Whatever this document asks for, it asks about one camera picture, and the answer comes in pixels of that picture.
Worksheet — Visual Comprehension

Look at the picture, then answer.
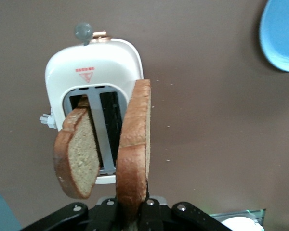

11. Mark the brown bread slice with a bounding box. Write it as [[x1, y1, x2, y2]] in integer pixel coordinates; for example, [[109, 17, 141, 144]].
[[53, 94, 101, 200], [115, 78, 152, 227]]

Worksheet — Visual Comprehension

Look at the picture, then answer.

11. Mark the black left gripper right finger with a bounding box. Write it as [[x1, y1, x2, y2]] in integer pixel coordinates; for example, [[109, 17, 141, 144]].
[[138, 198, 232, 231]]

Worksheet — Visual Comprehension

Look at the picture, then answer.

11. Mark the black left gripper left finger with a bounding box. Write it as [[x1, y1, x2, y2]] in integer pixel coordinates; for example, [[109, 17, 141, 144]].
[[20, 197, 123, 231]]

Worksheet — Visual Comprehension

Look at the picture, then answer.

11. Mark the brown tablecloth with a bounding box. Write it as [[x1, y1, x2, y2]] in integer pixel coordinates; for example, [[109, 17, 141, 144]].
[[0, 0, 289, 231]]

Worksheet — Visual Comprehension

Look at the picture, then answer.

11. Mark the white two-slot toaster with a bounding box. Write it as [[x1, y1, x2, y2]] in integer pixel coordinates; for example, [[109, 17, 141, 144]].
[[39, 22, 145, 185]]

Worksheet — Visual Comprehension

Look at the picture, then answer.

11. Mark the blue plate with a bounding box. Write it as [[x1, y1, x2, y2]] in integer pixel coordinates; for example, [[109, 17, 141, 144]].
[[259, 0, 289, 73]]

